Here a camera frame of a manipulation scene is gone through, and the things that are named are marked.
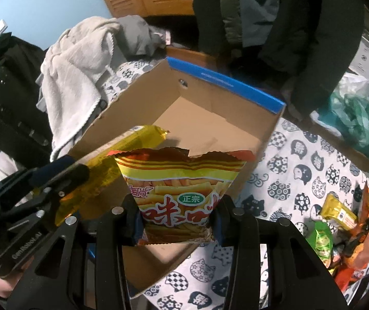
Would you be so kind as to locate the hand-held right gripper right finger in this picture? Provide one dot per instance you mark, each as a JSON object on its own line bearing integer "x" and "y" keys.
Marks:
{"x": 220, "y": 227}

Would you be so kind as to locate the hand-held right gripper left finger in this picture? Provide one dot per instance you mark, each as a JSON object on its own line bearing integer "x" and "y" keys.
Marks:
{"x": 135, "y": 224}

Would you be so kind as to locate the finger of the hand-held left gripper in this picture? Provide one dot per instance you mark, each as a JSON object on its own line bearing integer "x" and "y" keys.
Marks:
{"x": 73, "y": 177}
{"x": 50, "y": 169}

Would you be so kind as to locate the yellow long snack packet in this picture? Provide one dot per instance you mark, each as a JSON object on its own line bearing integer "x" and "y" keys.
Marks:
{"x": 337, "y": 211}
{"x": 107, "y": 161}

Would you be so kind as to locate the yellow red fries snack bag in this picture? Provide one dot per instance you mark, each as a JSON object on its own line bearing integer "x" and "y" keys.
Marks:
{"x": 178, "y": 184}

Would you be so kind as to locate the green patterned snack packet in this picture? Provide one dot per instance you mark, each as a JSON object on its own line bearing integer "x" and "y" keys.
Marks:
{"x": 321, "y": 240}

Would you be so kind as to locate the cardboard box with blue outside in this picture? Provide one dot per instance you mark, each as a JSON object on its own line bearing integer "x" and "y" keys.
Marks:
{"x": 204, "y": 116}

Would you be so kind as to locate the orange snack bag white script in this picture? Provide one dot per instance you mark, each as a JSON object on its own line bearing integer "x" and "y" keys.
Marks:
{"x": 363, "y": 242}

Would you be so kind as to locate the person's left hand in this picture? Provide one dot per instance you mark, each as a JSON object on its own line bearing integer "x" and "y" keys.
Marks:
{"x": 5, "y": 284}

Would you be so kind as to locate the white towel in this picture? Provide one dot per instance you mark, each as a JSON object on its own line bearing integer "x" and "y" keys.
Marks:
{"x": 71, "y": 80}

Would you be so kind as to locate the red snack packet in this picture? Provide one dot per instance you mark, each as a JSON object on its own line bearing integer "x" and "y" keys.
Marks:
{"x": 349, "y": 277}

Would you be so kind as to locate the wooden board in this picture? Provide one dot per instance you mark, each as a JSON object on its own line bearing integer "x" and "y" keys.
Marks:
{"x": 191, "y": 56}

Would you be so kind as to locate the teal items plastic bag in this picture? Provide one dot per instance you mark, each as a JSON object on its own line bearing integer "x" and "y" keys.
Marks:
{"x": 358, "y": 116}

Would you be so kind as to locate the white plastic bag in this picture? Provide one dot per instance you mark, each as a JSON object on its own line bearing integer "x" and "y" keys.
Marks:
{"x": 355, "y": 82}

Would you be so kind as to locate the dark hanging jacket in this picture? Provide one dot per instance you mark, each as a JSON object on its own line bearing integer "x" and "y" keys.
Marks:
{"x": 313, "y": 25}

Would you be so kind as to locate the grey green hanging garment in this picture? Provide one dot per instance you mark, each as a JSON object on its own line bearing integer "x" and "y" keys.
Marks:
{"x": 258, "y": 6}

